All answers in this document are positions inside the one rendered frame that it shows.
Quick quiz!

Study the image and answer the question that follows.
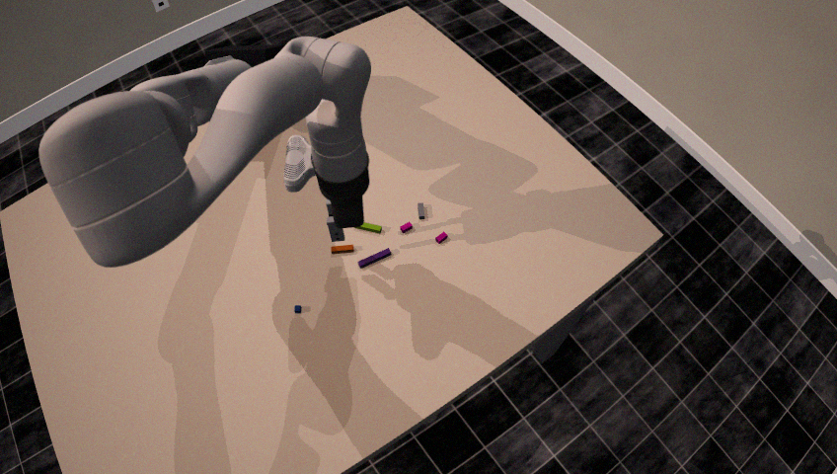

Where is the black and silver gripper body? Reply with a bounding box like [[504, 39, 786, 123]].
[[283, 135, 369, 228]]

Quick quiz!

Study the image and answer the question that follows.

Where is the lime green rod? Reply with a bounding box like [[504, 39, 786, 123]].
[[354, 222, 382, 234]]

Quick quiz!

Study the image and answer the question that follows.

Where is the orange rod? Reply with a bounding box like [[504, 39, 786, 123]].
[[331, 245, 354, 254]]

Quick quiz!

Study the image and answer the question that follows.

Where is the purple rod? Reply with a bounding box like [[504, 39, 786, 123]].
[[358, 248, 391, 269]]

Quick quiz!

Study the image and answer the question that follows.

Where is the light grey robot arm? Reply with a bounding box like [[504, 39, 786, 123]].
[[38, 37, 371, 268]]

